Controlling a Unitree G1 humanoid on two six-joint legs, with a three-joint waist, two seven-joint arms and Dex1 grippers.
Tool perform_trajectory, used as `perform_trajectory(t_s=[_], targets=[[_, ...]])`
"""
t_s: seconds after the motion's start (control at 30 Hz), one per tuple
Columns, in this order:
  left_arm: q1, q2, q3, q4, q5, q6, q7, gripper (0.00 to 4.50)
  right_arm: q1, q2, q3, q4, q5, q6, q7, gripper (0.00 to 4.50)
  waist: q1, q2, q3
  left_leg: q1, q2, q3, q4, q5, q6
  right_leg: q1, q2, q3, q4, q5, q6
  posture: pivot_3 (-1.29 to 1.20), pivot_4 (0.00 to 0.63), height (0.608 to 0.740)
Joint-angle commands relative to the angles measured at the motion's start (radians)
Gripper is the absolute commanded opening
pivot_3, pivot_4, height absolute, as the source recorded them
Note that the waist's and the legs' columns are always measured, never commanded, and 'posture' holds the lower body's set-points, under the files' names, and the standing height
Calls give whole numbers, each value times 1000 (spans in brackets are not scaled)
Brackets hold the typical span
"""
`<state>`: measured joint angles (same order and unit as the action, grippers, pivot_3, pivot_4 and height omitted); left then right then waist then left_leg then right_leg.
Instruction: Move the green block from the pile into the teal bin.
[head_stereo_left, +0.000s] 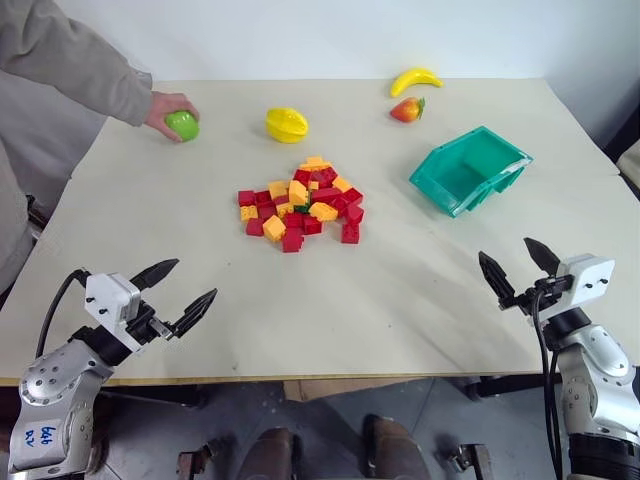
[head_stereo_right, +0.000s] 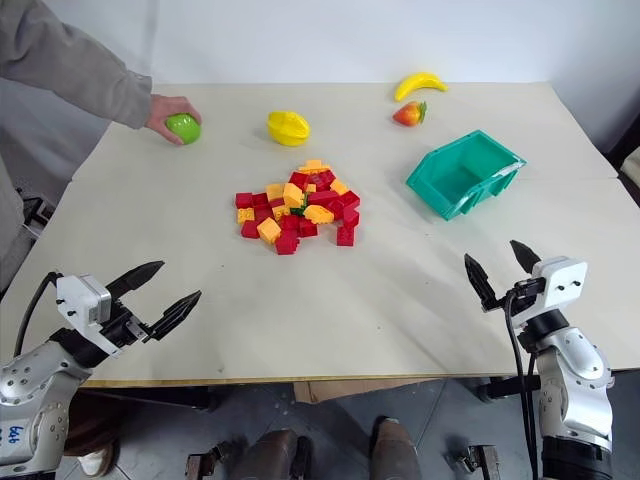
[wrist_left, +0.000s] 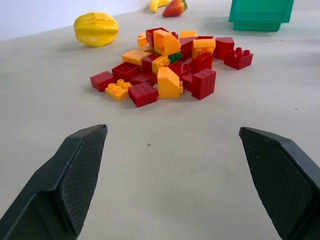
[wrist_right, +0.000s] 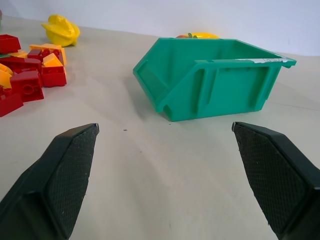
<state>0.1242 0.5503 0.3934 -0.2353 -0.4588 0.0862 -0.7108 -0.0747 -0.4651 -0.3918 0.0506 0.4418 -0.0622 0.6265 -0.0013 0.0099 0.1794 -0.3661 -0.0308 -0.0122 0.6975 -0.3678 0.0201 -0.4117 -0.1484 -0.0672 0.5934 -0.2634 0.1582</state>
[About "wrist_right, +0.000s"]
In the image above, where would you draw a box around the yellow toy banana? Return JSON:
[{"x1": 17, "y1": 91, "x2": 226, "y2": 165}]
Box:
[{"x1": 190, "y1": 32, "x2": 221, "y2": 40}]

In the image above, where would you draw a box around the yellow toy star fruit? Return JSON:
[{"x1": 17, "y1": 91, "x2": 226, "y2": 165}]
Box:
[{"x1": 41, "y1": 14, "x2": 81, "y2": 48}]

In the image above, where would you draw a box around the dark red building block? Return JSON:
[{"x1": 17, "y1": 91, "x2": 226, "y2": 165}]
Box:
[{"x1": 27, "y1": 48, "x2": 61, "y2": 63}]

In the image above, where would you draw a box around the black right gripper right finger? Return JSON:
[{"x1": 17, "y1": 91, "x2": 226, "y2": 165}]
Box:
[{"x1": 231, "y1": 121, "x2": 320, "y2": 240}]

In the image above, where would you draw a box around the orange building block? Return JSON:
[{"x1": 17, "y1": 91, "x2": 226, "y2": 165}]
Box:
[
  {"x1": 42, "y1": 52, "x2": 64, "y2": 68},
  {"x1": 29, "y1": 43, "x2": 67, "y2": 66},
  {"x1": 9, "y1": 49, "x2": 29, "y2": 59},
  {"x1": 0, "y1": 63, "x2": 14, "y2": 89}
]

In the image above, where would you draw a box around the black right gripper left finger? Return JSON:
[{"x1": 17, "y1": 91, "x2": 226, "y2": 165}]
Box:
[{"x1": 0, "y1": 122, "x2": 101, "y2": 240}]

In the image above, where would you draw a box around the green plastic storage bin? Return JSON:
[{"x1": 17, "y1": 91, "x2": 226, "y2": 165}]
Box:
[{"x1": 132, "y1": 37, "x2": 297, "y2": 123}]

